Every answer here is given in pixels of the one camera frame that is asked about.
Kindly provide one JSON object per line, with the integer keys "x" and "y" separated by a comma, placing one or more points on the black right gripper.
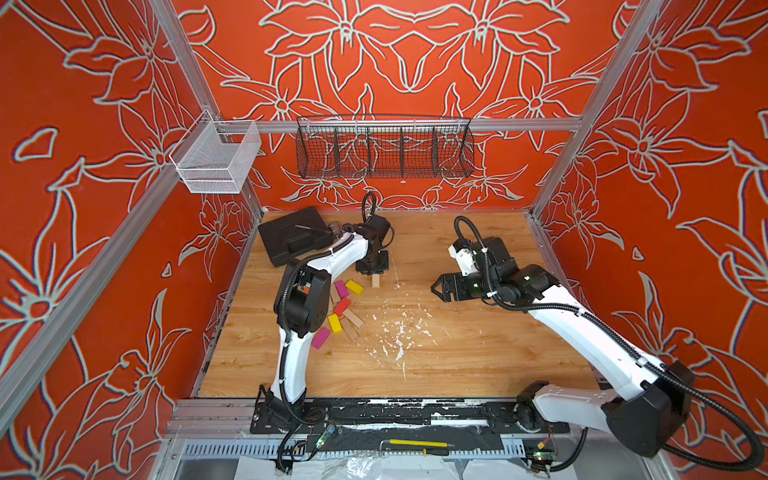
{"x": 459, "y": 279}

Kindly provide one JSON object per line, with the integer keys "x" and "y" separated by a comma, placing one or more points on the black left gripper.
{"x": 380, "y": 268}

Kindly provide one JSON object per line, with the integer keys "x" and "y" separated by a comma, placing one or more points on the yellow block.
{"x": 354, "y": 287}
{"x": 335, "y": 323}

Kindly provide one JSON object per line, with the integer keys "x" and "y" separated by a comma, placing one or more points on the natural wooden block angled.
{"x": 353, "y": 318}

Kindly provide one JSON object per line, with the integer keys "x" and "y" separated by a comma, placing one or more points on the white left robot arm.
{"x": 302, "y": 302}

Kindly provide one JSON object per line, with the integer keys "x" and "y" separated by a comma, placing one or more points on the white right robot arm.
{"x": 640, "y": 409}

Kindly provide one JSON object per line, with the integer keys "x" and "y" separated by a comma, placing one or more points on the magenta block near arm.
{"x": 341, "y": 289}

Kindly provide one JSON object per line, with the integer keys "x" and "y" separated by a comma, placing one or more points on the black plastic tool case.
{"x": 294, "y": 234}

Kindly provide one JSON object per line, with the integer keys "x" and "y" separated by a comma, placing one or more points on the red block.
{"x": 341, "y": 307}

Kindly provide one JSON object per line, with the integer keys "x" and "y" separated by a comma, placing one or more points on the magenta block front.
{"x": 320, "y": 338}

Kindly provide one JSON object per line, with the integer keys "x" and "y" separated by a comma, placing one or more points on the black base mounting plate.
{"x": 497, "y": 414}

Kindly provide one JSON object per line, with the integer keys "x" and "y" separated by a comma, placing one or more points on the black wire basket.
{"x": 384, "y": 146}

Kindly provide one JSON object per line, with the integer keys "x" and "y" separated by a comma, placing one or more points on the white wire basket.
{"x": 216, "y": 156}

